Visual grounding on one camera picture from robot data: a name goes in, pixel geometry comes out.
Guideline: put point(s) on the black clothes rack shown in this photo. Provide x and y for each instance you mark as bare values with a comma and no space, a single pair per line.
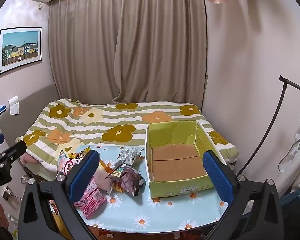
277,117

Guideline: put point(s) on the daisy print tablecloth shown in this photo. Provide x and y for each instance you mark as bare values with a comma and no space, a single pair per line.
140,212

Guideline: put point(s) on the white paper on wall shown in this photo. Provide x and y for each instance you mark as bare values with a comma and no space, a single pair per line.
14,105

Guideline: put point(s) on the dark purple snack packet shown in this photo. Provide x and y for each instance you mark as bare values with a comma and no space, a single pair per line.
128,178

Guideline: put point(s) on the pink pillow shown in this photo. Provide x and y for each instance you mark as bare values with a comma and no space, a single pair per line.
30,160

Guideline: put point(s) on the blue cloth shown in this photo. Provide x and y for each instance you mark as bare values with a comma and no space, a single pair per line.
295,196

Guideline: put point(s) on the silver snack packet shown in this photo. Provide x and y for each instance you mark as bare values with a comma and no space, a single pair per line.
130,156

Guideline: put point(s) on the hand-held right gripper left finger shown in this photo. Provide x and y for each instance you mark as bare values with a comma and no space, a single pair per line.
85,177

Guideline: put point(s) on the beige curtain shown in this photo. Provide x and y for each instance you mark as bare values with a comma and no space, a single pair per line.
130,42

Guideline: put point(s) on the pale pink snack packet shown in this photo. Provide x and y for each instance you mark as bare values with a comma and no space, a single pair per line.
102,180

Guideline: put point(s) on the blue white wall card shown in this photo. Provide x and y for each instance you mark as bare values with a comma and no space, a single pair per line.
2,109

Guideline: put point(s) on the framed picture of houses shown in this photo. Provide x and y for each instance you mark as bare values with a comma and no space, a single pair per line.
20,50

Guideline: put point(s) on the pink patterned snack packet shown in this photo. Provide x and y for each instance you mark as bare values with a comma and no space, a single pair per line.
92,200

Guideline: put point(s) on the grey headboard panel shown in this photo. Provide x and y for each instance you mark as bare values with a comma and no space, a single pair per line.
27,105

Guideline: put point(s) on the yellow-green cardboard box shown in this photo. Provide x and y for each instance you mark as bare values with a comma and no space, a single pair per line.
176,165

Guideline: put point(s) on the flowered striped blanket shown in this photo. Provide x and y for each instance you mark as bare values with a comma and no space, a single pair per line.
95,127

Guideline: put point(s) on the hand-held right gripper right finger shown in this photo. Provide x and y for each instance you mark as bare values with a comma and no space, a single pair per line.
217,177

